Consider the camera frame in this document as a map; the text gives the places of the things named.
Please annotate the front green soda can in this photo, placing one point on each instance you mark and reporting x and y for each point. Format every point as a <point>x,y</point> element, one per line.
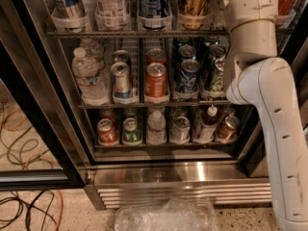
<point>214,81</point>

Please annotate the bottom silver can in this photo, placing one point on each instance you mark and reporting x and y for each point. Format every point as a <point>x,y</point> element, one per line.
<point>180,130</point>

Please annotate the rear clear water bottle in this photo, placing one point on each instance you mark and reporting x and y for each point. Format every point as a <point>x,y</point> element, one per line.
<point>93,49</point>

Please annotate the rear green soda can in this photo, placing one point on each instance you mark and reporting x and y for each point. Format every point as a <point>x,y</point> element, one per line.
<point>206,42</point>

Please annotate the front orange soda can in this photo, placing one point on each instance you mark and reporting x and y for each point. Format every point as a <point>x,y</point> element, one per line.
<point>156,80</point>

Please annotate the bottom brown drink bottle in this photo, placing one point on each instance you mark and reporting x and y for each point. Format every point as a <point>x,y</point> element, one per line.
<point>205,124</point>

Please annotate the bottom red soda can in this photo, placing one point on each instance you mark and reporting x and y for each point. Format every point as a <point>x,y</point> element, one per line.
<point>106,131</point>

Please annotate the clear plastic bin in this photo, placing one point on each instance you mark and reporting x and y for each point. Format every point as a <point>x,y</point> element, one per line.
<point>175,214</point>

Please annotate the orange soda can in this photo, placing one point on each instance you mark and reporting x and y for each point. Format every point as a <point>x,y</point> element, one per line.
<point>156,55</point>
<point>156,80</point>

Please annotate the rear silver can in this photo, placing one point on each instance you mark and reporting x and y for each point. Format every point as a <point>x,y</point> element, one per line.
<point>121,56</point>

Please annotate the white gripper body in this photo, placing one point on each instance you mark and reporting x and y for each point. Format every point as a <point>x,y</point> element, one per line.
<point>250,6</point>

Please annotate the clear water bottle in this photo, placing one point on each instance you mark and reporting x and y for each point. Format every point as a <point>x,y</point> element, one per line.
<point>93,49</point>
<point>91,77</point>

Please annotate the stainless steel display fridge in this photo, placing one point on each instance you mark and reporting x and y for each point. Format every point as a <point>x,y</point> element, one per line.
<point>120,176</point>

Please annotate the rear blue pepsi can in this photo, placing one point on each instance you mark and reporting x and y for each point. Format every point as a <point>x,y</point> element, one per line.
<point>182,41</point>

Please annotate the front blue pepsi can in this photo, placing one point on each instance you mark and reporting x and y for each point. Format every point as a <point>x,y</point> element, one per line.
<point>187,76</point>

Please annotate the rear orange soda can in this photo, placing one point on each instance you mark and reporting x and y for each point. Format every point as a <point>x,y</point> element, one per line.
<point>156,55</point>

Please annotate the green soda can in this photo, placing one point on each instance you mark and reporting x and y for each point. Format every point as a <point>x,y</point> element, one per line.
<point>214,81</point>
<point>206,42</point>
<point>215,51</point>
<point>130,130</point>

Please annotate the gold tall can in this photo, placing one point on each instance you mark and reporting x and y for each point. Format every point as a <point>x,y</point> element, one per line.
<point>194,14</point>

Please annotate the bottom green soda can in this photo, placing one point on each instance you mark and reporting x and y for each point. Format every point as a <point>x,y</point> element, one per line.
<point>130,130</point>

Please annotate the white labelled tall can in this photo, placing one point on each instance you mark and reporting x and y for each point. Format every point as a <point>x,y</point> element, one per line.
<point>115,13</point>

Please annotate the bottom brown soda can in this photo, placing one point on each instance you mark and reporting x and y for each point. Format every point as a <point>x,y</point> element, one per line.
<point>228,129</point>

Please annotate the middle green soda can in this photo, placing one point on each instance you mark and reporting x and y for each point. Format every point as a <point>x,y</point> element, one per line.
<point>215,51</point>

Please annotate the blue pepsi can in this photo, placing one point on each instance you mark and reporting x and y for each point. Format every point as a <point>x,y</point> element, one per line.
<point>185,52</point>
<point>182,41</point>
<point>187,76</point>

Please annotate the front clear water bottle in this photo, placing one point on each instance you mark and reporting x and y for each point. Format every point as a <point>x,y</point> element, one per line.
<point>91,77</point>

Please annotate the bottom small water bottle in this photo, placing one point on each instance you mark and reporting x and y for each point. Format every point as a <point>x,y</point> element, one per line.
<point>156,128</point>

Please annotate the middle blue pepsi can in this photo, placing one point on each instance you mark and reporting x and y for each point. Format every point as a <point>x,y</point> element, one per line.
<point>185,52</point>

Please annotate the open glass fridge door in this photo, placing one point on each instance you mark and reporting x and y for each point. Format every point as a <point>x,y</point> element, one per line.
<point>36,73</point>

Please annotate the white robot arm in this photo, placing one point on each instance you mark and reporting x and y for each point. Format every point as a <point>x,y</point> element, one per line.
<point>255,75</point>

